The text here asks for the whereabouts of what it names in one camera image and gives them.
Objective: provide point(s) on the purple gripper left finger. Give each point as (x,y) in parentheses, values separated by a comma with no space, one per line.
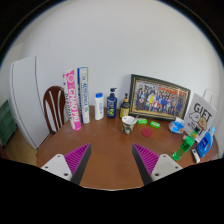
(71,166)

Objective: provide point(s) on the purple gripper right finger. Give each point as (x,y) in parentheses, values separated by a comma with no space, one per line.
(152,166)

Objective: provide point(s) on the red round coaster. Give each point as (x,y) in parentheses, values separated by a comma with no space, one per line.
(147,132)

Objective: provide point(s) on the green soap bar right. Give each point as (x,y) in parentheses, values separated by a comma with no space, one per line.
(155,124)

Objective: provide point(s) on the green soap bar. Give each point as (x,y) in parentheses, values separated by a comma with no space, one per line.
(155,124)
(142,121)

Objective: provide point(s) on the green plastic bottle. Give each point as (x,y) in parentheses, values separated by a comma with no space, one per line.
(186,145)

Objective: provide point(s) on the small white device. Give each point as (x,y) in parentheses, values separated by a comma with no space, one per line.
(195,155)

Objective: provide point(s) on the blue tissue packet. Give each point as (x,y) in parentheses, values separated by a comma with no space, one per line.
(176,127)

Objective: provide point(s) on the green soap bar left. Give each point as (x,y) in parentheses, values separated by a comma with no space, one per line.
(142,121)

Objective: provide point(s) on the patterned paper cup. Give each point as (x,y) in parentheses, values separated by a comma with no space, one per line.
(128,123)

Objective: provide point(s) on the amber pump bottle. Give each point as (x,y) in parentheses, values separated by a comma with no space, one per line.
(124,108)

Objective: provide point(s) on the framed group photo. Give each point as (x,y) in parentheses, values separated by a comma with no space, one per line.
(157,99)

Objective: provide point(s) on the wooden chair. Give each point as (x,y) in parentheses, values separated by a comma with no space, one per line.
(54,105)

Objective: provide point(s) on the white lotion bottle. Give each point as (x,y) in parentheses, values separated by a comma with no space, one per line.
(99,106)

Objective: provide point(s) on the white gift paper bag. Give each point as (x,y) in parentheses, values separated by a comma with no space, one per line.
(200,114)

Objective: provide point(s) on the white refrigerator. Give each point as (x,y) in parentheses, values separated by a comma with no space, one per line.
(25,102)

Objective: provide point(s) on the dark blue pump bottle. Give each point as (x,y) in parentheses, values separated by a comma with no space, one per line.
(111,104)

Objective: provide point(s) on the green crate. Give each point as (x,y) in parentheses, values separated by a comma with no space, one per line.
(7,123)

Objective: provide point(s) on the pink shuttlecock tube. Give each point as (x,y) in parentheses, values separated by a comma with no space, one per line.
(71,99)

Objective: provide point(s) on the blue white shuttlecock tube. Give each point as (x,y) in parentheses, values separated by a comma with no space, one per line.
(84,94)

